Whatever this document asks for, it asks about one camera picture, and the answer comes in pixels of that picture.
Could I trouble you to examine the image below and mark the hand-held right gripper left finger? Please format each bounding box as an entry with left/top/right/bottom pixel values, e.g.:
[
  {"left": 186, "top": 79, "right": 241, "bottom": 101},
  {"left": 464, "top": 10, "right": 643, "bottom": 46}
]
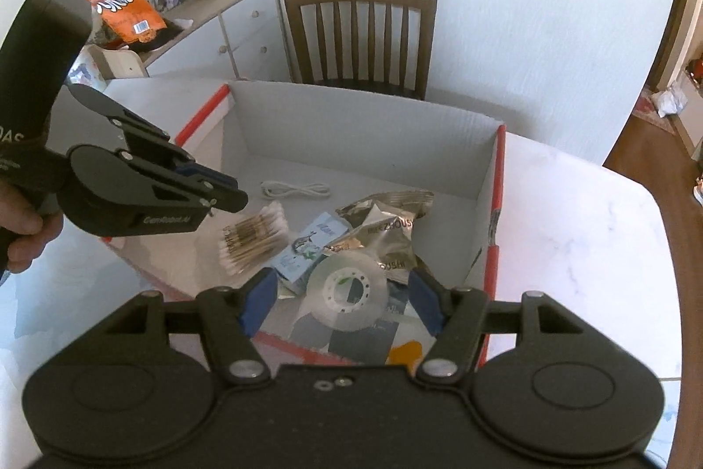
[{"left": 104, "top": 267, "right": 279, "bottom": 385}]

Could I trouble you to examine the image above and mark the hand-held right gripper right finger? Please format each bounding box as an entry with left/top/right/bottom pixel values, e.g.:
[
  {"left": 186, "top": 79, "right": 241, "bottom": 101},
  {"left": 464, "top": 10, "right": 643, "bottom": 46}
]
[{"left": 407, "top": 268, "right": 584, "bottom": 385}]

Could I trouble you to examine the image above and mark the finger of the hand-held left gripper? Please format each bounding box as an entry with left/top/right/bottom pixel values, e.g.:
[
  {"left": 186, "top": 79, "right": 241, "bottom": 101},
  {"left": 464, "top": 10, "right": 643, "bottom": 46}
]
[
  {"left": 69, "top": 83, "right": 239, "bottom": 191},
  {"left": 130, "top": 157, "right": 250, "bottom": 216}
]

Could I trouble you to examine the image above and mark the cotton swab pack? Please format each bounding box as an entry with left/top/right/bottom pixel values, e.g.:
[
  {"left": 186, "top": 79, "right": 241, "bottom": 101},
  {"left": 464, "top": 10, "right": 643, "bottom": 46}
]
[{"left": 219, "top": 204, "right": 290, "bottom": 276}]

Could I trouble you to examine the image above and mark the blue tissue pack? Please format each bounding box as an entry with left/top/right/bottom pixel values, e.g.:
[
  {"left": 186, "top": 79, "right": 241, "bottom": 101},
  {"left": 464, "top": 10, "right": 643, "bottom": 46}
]
[{"left": 271, "top": 211, "right": 353, "bottom": 295}]

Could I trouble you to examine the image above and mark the white cable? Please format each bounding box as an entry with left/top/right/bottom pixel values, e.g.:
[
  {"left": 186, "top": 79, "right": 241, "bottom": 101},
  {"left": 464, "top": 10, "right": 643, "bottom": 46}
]
[{"left": 260, "top": 180, "right": 333, "bottom": 201}]

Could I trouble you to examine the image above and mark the clear tape roll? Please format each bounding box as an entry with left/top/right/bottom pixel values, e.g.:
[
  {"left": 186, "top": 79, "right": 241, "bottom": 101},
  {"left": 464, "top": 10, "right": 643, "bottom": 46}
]
[{"left": 305, "top": 257, "right": 392, "bottom": 333}]

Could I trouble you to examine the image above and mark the silver foil packet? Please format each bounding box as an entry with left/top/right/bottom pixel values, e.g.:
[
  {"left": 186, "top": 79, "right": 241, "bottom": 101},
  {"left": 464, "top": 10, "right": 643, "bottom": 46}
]
[{"left": 326, "top": 191, "right": 435, "bottom": 279}]

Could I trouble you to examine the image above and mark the red cardboard box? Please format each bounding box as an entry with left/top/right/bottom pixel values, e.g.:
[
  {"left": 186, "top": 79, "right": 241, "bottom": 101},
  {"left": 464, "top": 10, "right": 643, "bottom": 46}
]
[{"left": 99, "top": 80, "right": 507, "bottom": 372}]

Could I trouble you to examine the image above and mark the person's left hand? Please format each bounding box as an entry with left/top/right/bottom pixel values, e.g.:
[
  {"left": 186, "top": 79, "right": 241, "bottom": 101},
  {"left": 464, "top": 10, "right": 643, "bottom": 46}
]
[{"left": 0, "top": 180, "right": 65, "bottom": 276}]

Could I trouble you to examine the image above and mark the printed white cup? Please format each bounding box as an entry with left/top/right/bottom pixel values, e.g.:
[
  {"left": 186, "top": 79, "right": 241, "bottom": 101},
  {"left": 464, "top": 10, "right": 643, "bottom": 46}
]
[{"left": 67, "top": 56, "right": 109, "bottom": 95}]

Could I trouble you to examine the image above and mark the orange snack bag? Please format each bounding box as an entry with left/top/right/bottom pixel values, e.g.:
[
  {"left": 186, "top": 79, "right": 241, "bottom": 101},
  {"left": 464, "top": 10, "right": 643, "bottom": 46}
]
[{"left": 76, "top": 0, "right": 169, "bottom": 51}]

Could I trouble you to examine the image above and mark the white side cabinet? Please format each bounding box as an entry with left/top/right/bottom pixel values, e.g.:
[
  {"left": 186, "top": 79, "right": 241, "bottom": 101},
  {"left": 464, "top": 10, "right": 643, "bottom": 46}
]
[{"left": 104, "top": 0, "right": 292, "bottom": 83}]

